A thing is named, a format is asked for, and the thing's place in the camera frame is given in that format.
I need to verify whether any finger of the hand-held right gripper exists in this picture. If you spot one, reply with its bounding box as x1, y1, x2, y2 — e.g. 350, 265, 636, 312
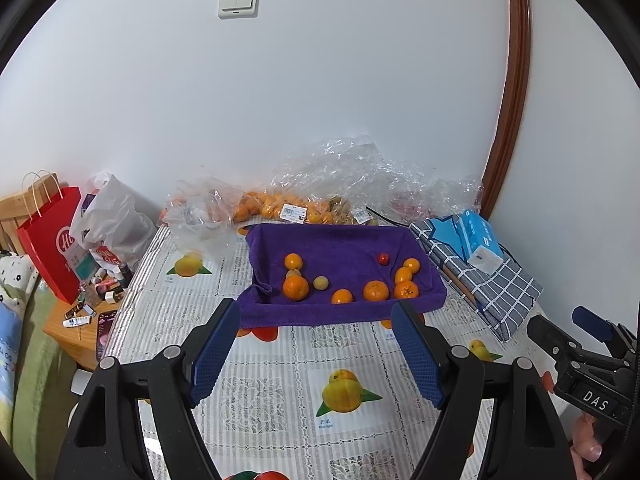
571, 305, 626, 343
526, 313, 583, 367

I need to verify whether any black cable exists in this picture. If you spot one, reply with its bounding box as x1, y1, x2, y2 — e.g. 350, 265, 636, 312
366, 206, 408, 227

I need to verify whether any large mandarin orange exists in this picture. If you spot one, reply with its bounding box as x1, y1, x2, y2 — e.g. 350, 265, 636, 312
282, 276, 310, 303

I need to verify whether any green blanket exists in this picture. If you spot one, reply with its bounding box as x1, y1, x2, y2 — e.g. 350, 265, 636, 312
10, 280, 77, 456

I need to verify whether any white spotted pillow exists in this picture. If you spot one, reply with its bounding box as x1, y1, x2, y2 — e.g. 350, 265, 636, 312
0, 252, 39, 306

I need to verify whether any white light switch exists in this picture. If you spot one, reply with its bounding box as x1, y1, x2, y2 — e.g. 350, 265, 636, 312
217, 0, 261, 20

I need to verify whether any dark smartphone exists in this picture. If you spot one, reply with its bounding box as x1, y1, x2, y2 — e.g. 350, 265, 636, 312
96, 310, 119, 361

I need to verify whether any wooden headboard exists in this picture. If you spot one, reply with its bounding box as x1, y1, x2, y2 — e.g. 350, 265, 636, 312
0, 192, 31, 256

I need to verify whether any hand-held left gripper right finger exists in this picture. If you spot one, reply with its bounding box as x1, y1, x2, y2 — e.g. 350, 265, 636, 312
391, 300, 573, 480

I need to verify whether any small white tube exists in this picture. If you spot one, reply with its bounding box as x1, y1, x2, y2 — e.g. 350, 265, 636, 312
62, 310, 96, 329

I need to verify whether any blue printed cloth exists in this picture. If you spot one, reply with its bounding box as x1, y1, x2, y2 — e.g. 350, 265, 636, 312
0, 304, 24, 411

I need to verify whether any crumpled clear plastic wrap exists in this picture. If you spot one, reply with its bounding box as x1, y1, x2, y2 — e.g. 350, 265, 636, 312
272, 135, 485, 226

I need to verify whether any wooden nightstand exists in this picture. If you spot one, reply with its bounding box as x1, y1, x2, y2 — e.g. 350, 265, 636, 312
42, 260, 138, 373

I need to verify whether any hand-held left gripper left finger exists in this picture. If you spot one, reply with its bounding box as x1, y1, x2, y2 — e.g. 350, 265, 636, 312
52, 298, 242, 480

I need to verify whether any purple towel covered tray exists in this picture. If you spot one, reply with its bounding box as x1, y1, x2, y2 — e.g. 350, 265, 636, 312
235, 223, 447, 331

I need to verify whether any pink cosmetic jar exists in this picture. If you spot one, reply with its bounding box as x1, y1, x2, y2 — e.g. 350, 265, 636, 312
94, 280, 123, 306

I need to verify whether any folded grey plaid cloth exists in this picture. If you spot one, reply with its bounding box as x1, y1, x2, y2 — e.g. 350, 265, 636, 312
410, 215, 544, 343

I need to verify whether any blue white tissue pack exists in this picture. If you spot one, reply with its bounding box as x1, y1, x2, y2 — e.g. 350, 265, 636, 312
452, 209, 503, 275

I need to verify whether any clear bag of oranges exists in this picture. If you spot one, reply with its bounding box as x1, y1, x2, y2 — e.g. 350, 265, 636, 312
232, 187, 341, 226

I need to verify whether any clear plastic bag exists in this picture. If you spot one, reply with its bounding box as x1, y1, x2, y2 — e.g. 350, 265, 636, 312
162, 176, 243, 255

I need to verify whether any person's right hand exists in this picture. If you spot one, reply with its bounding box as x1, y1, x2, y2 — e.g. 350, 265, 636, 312
570, 412, 608, 467

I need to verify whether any red paper bag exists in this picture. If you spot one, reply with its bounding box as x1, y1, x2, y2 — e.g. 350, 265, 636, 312
16, 171, 83, 305

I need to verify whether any fruit print tablecloth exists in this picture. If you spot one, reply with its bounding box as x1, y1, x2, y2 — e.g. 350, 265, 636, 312
100, 225, 571, 480

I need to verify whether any clear bag of longans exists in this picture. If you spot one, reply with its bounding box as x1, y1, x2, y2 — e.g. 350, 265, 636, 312
327, 196, 378, 227

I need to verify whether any brown wooden door frame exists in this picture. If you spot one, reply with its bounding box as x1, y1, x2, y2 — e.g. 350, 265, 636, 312
480, 0, 532, 216

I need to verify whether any white plastic bag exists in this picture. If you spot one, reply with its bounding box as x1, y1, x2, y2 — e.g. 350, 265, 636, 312
70, 172, 158, 281

